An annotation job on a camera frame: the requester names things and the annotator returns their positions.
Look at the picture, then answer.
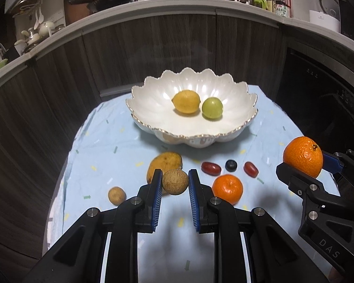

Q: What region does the orange mandarin with stem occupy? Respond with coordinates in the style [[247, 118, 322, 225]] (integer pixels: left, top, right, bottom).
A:
[[282, 136, 324, 178]]

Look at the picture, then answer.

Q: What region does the smaller brown longan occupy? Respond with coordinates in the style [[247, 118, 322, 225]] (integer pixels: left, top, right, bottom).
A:
[[108, 187, 126, 206]]

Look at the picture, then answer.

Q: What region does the dark blueberry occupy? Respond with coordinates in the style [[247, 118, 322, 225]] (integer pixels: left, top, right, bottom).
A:
[[225, 159, 238, 172]]

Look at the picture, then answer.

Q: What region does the larger brown longan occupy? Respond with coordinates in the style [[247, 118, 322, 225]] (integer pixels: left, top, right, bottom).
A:
[[162, 169, 189, 196]]

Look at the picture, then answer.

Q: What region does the yellow-brown mango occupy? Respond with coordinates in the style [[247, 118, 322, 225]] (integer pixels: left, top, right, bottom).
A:
[[146, 151, 183, 183]]

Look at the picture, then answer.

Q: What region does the light blue patterned tablecloth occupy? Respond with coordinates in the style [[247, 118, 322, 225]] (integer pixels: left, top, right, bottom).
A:
[[47, 86, 331, 282]]

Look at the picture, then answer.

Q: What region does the green round fruit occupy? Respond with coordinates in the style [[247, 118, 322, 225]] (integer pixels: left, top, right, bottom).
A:
[[202, 97, 224, 120]]

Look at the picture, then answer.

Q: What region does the white rice cooker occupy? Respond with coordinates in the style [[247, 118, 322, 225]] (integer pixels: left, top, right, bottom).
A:
[[309, 0, 341, 33]]

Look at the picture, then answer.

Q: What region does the yellow lemon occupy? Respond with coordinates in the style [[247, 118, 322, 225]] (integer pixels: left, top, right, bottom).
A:
[[172, 89, 201, 114]]

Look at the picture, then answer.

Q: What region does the white scalloped ceramic bowl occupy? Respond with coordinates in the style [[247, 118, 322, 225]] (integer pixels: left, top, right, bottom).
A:
[[126, 68, 258, 148]]

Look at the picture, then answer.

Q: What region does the white teapot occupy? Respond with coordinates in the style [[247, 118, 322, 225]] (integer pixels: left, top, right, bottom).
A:
[[39, 21, 55, 38]]

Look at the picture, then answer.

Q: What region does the wooden cutting board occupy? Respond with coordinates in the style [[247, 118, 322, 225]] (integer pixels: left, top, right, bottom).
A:
[[63, 0, 91, 26]]

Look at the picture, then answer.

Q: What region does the oil bottle red handle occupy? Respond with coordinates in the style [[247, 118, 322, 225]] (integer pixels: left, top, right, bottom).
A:
[[274, 0, 291, 18]]

